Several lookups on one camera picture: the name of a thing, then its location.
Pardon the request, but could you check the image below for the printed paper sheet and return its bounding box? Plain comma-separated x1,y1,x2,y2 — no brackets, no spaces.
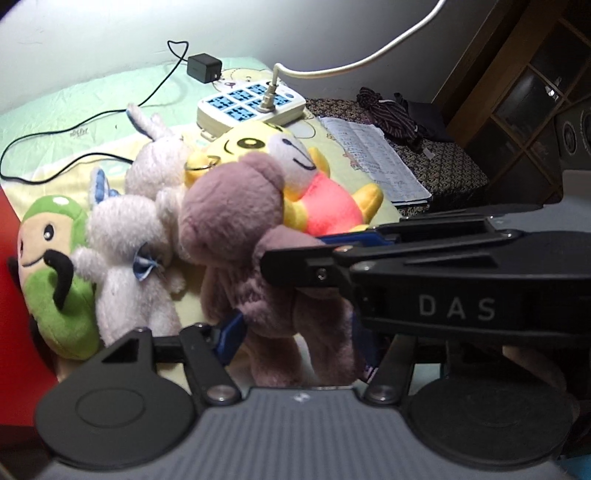
320,117,432,206

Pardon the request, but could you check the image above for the patterned dark cloth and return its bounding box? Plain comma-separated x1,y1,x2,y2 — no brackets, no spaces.
307,99,489,217

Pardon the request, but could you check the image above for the white blue power strip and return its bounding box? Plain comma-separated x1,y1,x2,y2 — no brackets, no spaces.
197,80,305,140

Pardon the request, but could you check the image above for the yellow tiger plush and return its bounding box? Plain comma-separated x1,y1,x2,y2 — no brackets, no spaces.
184,121,384,237

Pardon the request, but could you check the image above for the white bunny plush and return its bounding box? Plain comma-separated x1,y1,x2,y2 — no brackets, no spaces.
124,104,189,200
71,168,184,346

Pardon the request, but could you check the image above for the white power cord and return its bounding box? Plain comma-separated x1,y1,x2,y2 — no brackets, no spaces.
257,0,449,114

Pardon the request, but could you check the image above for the black power adapter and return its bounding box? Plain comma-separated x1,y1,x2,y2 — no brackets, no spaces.
186,53,222,84

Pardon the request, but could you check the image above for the dark wooden cabinet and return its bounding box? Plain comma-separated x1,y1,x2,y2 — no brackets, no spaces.
434,1,590,208

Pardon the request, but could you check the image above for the red cardboard box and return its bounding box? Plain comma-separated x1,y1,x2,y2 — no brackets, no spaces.
0,195,57,431

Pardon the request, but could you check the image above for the white bunny plush front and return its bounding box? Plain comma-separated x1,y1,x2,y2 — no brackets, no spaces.
71,168,184,346

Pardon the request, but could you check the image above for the black thin cable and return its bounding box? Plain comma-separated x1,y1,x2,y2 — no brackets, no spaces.
0,39,191,184

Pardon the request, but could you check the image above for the green bean plush toy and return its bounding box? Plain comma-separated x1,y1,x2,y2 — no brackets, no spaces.
8,195,100,361

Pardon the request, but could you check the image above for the dark striped clothing pile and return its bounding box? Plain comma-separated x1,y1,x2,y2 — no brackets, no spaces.
356,87,454,153

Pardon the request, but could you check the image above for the mauve teddy bear plush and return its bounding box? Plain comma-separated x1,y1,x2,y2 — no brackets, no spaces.
178,151,363,387

